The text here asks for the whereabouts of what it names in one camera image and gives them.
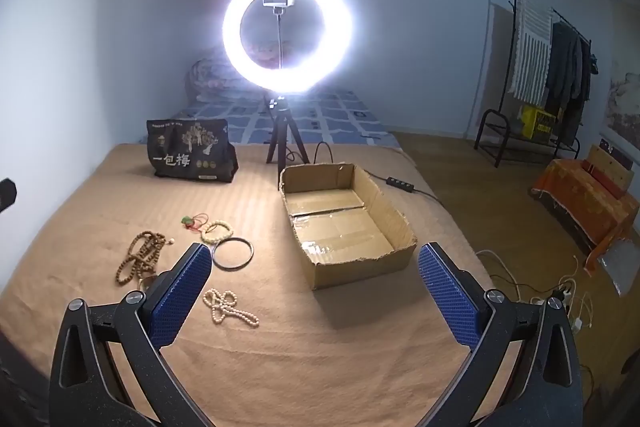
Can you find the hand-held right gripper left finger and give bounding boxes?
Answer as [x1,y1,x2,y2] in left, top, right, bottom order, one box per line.
[48,243,213,427]

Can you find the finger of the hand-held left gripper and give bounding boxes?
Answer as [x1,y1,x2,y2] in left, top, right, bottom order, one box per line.
[0,179,18,214]

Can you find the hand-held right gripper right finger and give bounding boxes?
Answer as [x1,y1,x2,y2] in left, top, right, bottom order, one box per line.
[415,242,586,427]

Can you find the cream pearl necklace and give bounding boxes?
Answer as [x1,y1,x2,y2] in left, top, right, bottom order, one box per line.
[202,288,260,327]

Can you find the thin black bangle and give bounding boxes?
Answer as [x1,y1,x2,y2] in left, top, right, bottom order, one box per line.
[211,237,254,271]

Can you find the brown wooden bead necklace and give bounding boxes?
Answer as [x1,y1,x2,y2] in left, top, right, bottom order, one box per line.
[117,231,175,290]

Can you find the small green board red wires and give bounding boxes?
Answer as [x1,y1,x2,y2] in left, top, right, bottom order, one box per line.
[181,213,211,232]

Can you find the pale yellow bead bracelet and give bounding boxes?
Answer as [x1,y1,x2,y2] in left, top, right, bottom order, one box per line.
[201,220,235,244]

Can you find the cardboard box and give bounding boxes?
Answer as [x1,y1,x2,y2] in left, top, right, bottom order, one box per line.
[278,163,418,292]

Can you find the black printed snack bag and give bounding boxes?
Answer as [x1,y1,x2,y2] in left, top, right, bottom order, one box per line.
[146,118,240,184]

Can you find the black metal chair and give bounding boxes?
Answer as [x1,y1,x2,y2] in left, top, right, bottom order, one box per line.
[474,0,593,168]

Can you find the clear plastic bag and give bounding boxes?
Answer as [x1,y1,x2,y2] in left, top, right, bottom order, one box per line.
[595,252,640,295]

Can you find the yellow bag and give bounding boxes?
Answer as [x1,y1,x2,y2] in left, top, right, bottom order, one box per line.
[520,104,557,138]

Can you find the black tripod stand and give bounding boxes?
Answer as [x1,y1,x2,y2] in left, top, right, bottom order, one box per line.
[265,94,311,178]

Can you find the light wooden box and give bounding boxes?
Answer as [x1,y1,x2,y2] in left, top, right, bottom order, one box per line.
[585,144,636,198]

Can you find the folded floral quilt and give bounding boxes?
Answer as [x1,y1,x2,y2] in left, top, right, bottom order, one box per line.
[185,49,281,104]

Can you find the dark hanging clothes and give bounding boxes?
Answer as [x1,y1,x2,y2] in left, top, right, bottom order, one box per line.
[545,22,598,140]

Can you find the striped white towel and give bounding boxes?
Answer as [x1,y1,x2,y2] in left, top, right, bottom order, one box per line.
[510,0,553,105]

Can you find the power strip with white cables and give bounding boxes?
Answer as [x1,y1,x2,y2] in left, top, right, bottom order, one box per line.
[475,249,596,333]

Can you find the black cable with inline switch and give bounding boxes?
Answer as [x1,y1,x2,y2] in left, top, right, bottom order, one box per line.
[285,141,451,208]

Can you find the white ring light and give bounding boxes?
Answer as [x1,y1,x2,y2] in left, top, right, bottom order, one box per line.
[222,0,353,95]

